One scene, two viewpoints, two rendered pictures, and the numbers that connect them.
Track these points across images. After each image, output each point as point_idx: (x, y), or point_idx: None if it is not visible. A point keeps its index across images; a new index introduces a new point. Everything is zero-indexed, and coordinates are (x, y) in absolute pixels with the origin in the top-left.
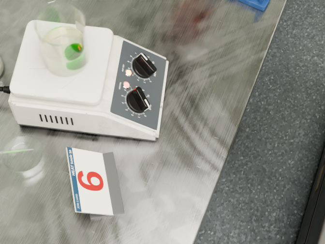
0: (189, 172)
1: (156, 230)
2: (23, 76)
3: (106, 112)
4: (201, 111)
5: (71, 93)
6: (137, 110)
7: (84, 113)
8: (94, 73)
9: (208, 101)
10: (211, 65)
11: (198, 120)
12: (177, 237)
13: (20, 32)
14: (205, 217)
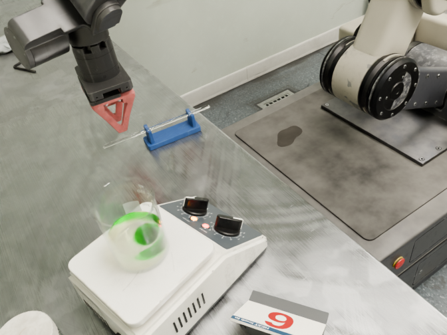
0: (313, 238)
1: (362, 294)
2: (127, 301)
3: (225, 252)
4: (259, 203)
5: (186, 264)
6: (236, 232)
7: (210, 272)
8: (179, 234)
9: (252, 195)
10: (221, 179)
11: (266, 210)
12: (378, 280)
13: (48, 310)
14: None
